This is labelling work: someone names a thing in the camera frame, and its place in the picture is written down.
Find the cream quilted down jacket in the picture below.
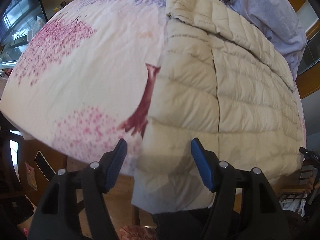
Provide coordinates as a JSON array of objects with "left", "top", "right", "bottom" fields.
[{"left": 132, "top": 0, "right": 303, "bottom": 213}]

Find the white smartphone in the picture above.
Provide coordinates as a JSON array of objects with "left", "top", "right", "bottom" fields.
[{"left": 34, "top": 151, "right": 56, "bottom": 182}]

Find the brown wooden chair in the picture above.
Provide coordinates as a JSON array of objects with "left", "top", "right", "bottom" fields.
[{"left": 17, "top": 138, "right": 86, "bottom": 213}]

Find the dark trouser leg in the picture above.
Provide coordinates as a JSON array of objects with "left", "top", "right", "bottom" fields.
[{"left": 151, "top": 207, "right": 210, "bottom": 239}]

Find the wooden glass cabinet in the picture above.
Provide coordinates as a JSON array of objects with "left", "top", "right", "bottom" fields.
[{"left": 288, "top": 0, "right": 319, "bottom": 98}]

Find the pink floral bed sheet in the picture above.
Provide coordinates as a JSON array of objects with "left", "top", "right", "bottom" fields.
[{"left": 0, "top": 0, "right": 307, "bottom": 178}]

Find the lavender crumpled duvet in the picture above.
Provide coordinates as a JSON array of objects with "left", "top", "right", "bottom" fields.
[{"left": 221, "top": 0, "right": 307, "bottom": 79}]

